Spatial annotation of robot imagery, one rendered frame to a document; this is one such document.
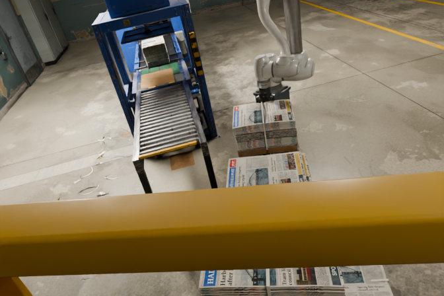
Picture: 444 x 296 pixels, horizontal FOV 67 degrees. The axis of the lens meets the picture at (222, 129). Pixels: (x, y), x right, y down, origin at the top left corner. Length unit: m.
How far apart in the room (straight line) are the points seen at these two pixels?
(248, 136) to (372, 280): 0.99
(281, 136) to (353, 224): 1.77
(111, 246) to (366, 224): 0.23
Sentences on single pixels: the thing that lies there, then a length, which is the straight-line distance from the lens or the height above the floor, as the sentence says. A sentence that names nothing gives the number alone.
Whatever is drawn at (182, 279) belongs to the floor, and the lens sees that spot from 2.65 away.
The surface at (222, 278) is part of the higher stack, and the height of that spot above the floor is 1.29.
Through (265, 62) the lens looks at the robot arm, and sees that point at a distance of 2.12.
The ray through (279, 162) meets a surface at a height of 1.07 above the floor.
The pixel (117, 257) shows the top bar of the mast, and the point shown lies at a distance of 0.36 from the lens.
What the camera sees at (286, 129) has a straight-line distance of 2.04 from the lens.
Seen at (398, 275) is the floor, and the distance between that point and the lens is 2.60.
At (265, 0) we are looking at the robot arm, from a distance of 2.23.
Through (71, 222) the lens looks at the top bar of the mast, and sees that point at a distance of 0.38.
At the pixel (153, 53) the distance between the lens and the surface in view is 4.30.
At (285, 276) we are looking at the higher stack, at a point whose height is 1.29.
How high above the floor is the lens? 2.07
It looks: 30 degrees down
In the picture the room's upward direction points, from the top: 12 degrees counter-clockwise
